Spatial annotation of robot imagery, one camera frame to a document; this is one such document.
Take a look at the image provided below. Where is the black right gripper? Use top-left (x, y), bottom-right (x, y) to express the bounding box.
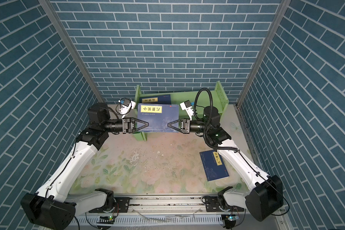
top-left (170, 118), bottom-right (211, 135)

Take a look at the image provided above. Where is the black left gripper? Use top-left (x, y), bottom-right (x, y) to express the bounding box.
top-left (101, 118), bottom-right (148, 137)

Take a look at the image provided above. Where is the blue book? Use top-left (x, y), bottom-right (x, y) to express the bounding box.
top-left (199, 150), bottom-right (229, 182)
top-left (137, 103), bottom-right (179, 132)
top-left (140, 94), bottom-right (171, 104)

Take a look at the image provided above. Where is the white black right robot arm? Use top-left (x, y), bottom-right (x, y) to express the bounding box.
top-left (168, 101), bottom-right (286, 221)

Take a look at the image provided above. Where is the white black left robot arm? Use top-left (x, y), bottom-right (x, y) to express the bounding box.
top-left (21, 103), bottom-right (149, 230)

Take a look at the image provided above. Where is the small green box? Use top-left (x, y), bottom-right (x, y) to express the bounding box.
top-left (133, 132), bottom-right (147, 141)

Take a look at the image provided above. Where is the green two-tier shelf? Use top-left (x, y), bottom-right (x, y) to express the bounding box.
top-left (133, 80), bottom-right (230, 141)

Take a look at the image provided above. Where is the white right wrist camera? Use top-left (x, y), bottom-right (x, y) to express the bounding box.
top-left (180, 100), bottom-right (194, 121)

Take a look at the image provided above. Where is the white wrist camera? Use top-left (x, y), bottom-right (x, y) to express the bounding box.
top-left (118, 98), bottom-right (131, 116)
top-left (180, 100), bottom-right (194, 121)

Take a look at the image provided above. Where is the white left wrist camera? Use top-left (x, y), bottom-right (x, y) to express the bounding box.
top-left (118, 98), bottom-right (131, 116)

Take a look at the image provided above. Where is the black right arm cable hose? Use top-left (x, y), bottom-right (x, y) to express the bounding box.
top-left (193, 87), bottom-right (239, 152)

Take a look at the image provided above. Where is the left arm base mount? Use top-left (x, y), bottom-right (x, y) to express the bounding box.
top-left (89, 197), bottom-right (131, 213)

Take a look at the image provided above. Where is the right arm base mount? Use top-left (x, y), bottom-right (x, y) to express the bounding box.
top-left (201, 195), bottom-right (244, 212)

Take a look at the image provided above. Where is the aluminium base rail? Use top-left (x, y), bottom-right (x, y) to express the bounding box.
top-left (47, 193), bottom-right (285, 228)

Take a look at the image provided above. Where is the aluminium corner frame post left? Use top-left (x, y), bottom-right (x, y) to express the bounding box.
top-left (38, 0), bottom-right (105, 103)

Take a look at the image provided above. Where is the aluminium corner frame post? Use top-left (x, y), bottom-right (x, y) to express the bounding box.
top-left (236, 0), bottom-right (291, 108)
top-left (38, 0), bottom-right (105, 103)

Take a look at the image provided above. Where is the aluminium corner frame post right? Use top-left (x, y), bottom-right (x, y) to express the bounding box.
top-left (236, 0), bottom-right (291, 108)

